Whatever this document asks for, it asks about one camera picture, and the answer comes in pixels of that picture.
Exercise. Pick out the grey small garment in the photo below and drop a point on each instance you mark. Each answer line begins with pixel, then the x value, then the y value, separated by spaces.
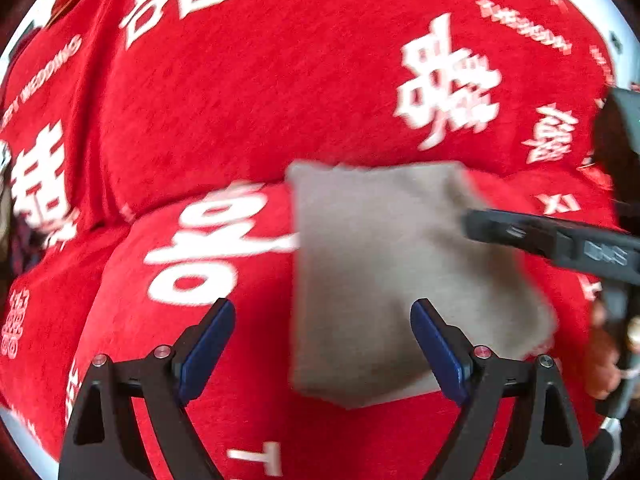
pixel 375 270

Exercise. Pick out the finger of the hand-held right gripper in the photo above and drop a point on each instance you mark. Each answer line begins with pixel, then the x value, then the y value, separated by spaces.
pixel 505 230

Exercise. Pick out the person's right hand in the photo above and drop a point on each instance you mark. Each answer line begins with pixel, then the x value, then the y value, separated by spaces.
pixel 602 360

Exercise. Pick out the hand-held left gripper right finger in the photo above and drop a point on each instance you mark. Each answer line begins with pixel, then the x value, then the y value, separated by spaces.
pixel 440 350

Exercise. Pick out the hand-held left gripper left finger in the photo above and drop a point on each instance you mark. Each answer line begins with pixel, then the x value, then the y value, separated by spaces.
pixel 206 345

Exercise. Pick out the red printed blanket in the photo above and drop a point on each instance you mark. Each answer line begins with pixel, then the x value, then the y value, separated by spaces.
pixel 250 85

